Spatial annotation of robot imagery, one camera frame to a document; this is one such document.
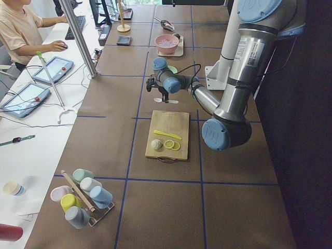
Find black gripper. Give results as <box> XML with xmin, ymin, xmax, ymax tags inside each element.
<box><xmin>158</xmin><ymin>87</ymin><xmax>169</xmax><ymax>100</ymax></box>

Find white plastic spoon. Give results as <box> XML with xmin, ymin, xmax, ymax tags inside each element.
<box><xmin>154</xmin><ymin>98</ymin><xmax>178</xmax><ymax>104</ymax></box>

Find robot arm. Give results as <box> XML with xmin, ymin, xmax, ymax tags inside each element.
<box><xmin>146</xmin><ymin>1</ymin><xmax>307</xmax><ymax>151</ymax></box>

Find green bowl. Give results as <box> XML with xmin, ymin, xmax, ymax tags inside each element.
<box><xmin>168</xmin><ymin>65</ymin><xmax>178</xmax><ymax>74</ymax></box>

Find pink bowl of ice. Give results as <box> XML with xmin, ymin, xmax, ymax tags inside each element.
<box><xmin>155</xmin><ymin>34</ymin><xmax>179</xmax><ymax>54</ymax></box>

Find metal ice scoop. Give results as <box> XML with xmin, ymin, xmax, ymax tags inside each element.
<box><xmin>154</xmin><ymin>17</ymin><xmax>175</xmax><ymax>32</ymax></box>

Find yellow plastic knife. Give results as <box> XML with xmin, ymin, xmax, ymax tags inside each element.
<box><xmin>154</xmin><ymin>130</ymin><xmax>182</xmax><ymax>140</ymax></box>

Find wooden cutting board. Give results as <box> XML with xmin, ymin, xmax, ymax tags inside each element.
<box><xmin>145</xmin><ymin>110</ymin><xmax>190</xmax><ymax>160</ymax></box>

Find beige tray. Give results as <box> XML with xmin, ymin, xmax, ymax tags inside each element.
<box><xmin>157</xmin><ymin>35</ymin><xmax>184</xmax><ymax>57</ymax></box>

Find upper lemon slice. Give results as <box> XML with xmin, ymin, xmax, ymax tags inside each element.
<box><xmin>164</xmin><ymin>140</ymin><xmax>175</xmax><ymax>149</ymax></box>

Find lemon slice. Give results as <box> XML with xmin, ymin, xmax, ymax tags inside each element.
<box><xmin>164</xmin><ymin>140</ymin><xmax>175</xmax><ymax>149</ymax></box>
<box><xmin>171</xmin><ymin>141</ymin><xmax>181</xmax><ymax>151</ymax></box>

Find white steamed bun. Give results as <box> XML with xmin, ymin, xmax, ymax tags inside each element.
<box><xmin>151</xmin><ymin>139</ymin><xmax>163</xmax><ymax>151</ymax></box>

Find lower lemon slice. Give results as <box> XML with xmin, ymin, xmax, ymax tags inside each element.
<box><xmin>171</xmin><ymin>141</ymin><xmax>181</xmax><ymax>151</ymax></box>

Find folded grey cloth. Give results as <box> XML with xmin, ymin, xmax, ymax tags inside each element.
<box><xmin>116</xmin><ymin>35</ymin><xmax>132</xmax><ymax>46</ymax></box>

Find wooden mug tree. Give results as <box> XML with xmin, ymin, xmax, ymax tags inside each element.
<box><xmin>117</xmin><ymin>0</ymin><xmax>131</xmax><ymax>33</ymax></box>

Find upper teach pendant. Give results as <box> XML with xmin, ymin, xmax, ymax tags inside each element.
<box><xmin>32</xmin><ymin>57</ymin><xmax>74</xmax><ymax>85</ymax></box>

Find teach pendant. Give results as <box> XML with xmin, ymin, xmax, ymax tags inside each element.
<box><xmin>1</xmin><ymin>82</ymin><xmax>51</xmax><ymax>118</ymax></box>
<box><xmin>32</xmin><ymin>57</ymin><xmax>74</xmax><ymax>85</ymax></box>

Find black keyboard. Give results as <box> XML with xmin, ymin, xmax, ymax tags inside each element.
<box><xmin>64</xmin><ymin>15</ymin><xmax>86</xmax><ymax>40</ymax></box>

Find cup rack with cups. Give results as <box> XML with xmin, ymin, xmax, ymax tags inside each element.
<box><xmin>50</xmin><ymin>169</ymin><xmax>115</xmax><ymax>229</ymax></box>

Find lower teach pendant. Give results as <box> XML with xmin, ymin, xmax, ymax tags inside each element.
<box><xmin>1</xmin><ymin>82</ymin><xmax>51</xmax><ymax>118</ymax></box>

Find smart watch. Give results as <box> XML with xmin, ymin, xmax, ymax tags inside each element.
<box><xmin>0</xmin><ymin>135</ymin><xmax>35</xmax><ymax>146</ymax></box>

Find person in beige shirt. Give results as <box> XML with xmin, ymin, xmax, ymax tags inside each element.
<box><xmin>1</xmin><ymin>1</ymin><xmax>67</xmax><ymax>71</ymax></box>

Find white paper cup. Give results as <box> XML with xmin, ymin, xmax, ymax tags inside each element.
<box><xmin>3</xmin><ymin>181</ymin><xmax>25</xmax><ymax>196</ymax></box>

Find red bottle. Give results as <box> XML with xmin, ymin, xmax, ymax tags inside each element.
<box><xmin>0</xmin><ymin>224</ymin><xmax>23</xmax><ymax>242</ymax></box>

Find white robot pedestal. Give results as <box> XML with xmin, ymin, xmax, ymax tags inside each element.
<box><xmin>205</xmin><ymin>0</ymin><xmax>241</xmax><ymax>90</ymax></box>

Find metal cutting board handle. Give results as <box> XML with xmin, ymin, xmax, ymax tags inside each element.
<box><xmin>157</xmin><ymin>157</ymin><xmax>177</xmax><ymax>163</ymax></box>

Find aluminium frame post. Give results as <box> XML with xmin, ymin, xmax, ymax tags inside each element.
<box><xmin>59</xmin><ymin>0</ymin><xmax>98</xmax><ymax>78</ymax></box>

